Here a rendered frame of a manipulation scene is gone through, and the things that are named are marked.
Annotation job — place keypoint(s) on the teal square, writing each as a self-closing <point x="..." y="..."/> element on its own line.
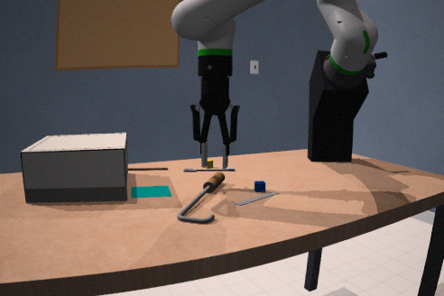
<point x="151" y="191"/>

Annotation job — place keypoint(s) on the metal hook with brown wooden handle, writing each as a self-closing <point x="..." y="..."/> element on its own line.
<point x="208" y="187"/>

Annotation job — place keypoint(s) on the small yellow cube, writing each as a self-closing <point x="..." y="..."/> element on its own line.
<point x="210" y="164"/>

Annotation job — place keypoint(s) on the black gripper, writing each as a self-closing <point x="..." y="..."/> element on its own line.
<point x="214" y="106"/>

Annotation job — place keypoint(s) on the small blue cube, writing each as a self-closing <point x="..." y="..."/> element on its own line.
<point x="259" y="186"/>

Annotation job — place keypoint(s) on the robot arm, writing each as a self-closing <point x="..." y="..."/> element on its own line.
<point x="212" y="24"/>

